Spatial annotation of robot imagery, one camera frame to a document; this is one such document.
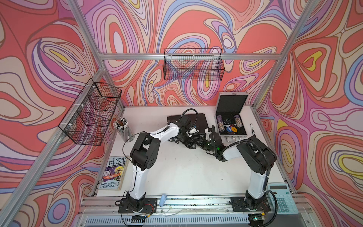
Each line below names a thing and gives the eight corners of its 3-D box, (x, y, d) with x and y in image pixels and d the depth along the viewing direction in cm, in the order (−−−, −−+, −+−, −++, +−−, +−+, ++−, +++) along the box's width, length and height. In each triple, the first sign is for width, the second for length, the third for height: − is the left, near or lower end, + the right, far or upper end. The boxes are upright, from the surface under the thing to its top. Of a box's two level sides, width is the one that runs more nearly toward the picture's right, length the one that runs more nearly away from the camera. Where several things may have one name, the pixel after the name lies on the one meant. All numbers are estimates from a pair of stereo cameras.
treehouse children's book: (99, 190, 80) (96, 188, 78) (110, 158, 93) (108, 155, 91) (122, 190, 80) (120, 188, 78) (130, 158, 93) (129, 155, 91)
